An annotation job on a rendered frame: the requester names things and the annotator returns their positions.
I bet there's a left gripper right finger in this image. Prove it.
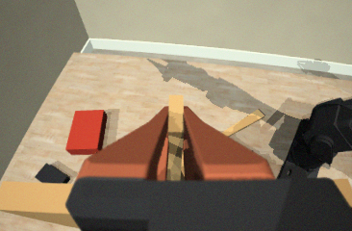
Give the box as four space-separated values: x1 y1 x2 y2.
183 106 275 181

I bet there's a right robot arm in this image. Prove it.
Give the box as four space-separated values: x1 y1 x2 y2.
278 98 352 179

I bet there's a brown wooden board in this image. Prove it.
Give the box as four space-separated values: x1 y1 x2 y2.
0 178 352 228

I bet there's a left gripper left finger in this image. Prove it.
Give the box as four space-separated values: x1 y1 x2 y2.
75 106 169 181

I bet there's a red cube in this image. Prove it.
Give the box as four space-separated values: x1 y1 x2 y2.
65 110 107 155

